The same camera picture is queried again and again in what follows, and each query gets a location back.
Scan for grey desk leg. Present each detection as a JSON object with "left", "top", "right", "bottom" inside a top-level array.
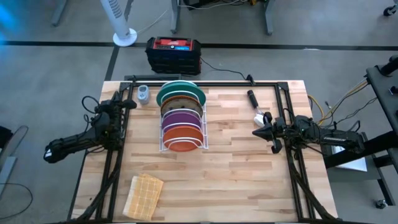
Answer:
[
  {"left": 170, "top": 0, "right": 182, "bottom": 34},
  {"left": 264, "top": 0, "right": 275, "bottom": 35},
  {"left": 123, "top": 0, "right": 134, "bottom": 21},
  {"left": 50, "top": 0, "right": 68, "bottom": 27}
]

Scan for red and black power station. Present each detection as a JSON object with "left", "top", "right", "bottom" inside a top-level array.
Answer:
[{"left": 145, "top": 36, "right": 203, "bottom": 77}]

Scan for yellow cable bundle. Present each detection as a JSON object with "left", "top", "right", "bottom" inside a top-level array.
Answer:
[{"left": 307, "top": 77, "right": 371, "bottom": 125}]

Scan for patterned plate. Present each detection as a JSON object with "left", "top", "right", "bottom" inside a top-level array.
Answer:
[{"left": 160, "top": 95, "right": 205, "bottom": 118}]

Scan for black equipment cart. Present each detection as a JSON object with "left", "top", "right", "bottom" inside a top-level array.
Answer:
[{"left": 323, "top": 55, "right": 398, "bottom": 206}]

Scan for black floor cable loop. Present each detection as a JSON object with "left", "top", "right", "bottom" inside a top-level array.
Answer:
[{"left": 0, "top": 182, "right": 34, "bottom": 220}]

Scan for white paper booklet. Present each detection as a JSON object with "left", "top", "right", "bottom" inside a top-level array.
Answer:
[{"left": 331, "top": 144, "right": 368, "bottom": 172}]

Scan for black power cable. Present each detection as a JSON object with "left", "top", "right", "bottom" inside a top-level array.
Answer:
[{"left": 200, "top": 57, "right": 256, "bottom": 85}]

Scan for grey box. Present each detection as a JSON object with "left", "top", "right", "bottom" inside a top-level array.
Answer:
[{"left": 319, "top": 129, "right": 379, "bottom": 184}]

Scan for white tower fan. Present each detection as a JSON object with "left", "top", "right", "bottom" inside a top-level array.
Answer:
[{"left": 98, "top": 0, "right": 138, "bottom": 48}]

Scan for white floor cable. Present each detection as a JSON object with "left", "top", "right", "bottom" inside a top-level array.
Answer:
[{"left": 136, "top": 8, "right": 169, "bottom": 34}]

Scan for tangled cables under desk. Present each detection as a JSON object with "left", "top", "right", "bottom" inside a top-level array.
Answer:
[{"left": 182, "top": 0, "right": 261, "bottom": 11}]

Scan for plain orange plate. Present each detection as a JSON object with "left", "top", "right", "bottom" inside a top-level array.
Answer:
[{"left": 162, "top": 125, "right": 205, "bottom": 152}]

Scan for white wire dish rack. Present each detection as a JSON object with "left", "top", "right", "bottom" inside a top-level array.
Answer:
[{"left": 159, "top": 79, "right": 209, "bottom": 152}]

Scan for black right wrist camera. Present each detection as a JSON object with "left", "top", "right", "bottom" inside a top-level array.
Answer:
[{"left": 271, "top": 139, "right": 284, "bottom": 154}]

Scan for purple plate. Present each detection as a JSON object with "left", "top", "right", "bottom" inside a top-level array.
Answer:
[{"left": 161, "top": 111, "right": 203, "bottom": 133}]

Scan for green plate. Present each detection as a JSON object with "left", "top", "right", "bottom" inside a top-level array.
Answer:
[{"left": 155, "top": 81, "right": 207, "bottom": 108}]

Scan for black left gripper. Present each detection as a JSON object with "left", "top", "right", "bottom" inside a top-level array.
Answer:
[{"left": 95, "top": 91, "right": 137, "bottom": 125}]

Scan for black bar behind table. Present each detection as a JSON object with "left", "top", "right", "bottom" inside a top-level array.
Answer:
[{"left": 123, "top": 73, "right": 182, "bottom": 82}]

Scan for yellow checked cloth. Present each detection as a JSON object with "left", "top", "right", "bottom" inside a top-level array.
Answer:
[{"left": 122, "top": 172, "right": 165, "bottom": 222}]

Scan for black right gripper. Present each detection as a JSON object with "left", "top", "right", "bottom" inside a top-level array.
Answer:
[{"left": 252, "top": 111, "right": 299, "bottom": 142}]

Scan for small grey cup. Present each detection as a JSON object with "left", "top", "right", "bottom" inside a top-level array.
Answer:
[{"left": 137, "top": 84, "right": 150, "bottom": 105}]

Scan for black aluminium table frame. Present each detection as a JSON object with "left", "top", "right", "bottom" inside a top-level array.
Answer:
[{"left": 70, "top": 80, "right": 338, "bottom": 223}]

